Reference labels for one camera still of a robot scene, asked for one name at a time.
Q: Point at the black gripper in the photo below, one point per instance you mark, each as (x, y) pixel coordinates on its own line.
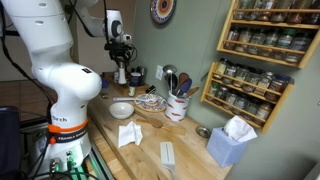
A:
(118, 50)

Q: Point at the steel top salt cellar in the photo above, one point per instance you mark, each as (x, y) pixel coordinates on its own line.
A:
(122, 76)

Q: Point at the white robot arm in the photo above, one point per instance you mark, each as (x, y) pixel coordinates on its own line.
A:
(60, 80)

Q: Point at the blue tissue box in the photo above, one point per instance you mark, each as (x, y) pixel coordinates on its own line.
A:
(225, 148)

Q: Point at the dark canister with white lid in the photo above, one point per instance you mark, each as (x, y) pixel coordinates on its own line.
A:
(135, 79)

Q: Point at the blue plastic cup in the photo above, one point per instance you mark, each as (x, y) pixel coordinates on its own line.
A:
(105, 83)

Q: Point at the white ceramic bowl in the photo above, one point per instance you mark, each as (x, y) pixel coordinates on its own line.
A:
(121, 110)

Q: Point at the steel ladle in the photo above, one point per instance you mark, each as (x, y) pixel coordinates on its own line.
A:
(169, 69)

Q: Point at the colourful decorated ceramic plate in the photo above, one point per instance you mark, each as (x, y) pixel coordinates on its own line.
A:
(151, 105)

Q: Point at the brown spatula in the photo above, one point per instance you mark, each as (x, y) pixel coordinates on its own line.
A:
(182, 78)

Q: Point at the dark blue spatula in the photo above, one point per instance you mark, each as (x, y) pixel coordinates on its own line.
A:
(185, 87)

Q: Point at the white crock with red fish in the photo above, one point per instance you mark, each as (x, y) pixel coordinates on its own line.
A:
(176, 106)

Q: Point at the white paper napkin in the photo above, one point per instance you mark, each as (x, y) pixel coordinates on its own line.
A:
(128, 133)

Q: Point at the light wooden spoon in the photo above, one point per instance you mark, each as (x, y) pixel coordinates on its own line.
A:
(192, 91)

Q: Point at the wooden spatula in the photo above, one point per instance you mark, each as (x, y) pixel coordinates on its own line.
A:
(173, 130)

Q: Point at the glass spice jar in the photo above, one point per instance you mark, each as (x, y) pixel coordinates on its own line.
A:
(241, 76)
(221, 93)
(240, 103)
(278, 87)
(265, 85)
(243, 8)
(221, 68)
(231, 98)
(297, 48)
(280, 10)
(232, 38)
(230, 72)
(313, 13)
(270, 43)
(251, 108)
(263, 9)
(245, 40)
(257, 43)
(296, 11)
(264, 112)
(253, 81)
(284, 45)
(213, 88)

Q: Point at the dark blue bin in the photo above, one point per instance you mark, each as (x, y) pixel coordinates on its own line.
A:
(8, 143)

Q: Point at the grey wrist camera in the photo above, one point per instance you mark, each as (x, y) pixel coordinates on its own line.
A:
(126, 37)

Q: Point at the white wall outlet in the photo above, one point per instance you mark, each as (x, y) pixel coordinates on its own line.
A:
(159, 72)

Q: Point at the small black frame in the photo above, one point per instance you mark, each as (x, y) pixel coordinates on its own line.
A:
(150, 89)

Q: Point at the decorated wall plate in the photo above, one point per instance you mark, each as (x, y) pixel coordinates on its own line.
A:
(162, 10)

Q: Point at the wooden wall spice rack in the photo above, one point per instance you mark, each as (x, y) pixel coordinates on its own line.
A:
(208, 83)
(226, 33)

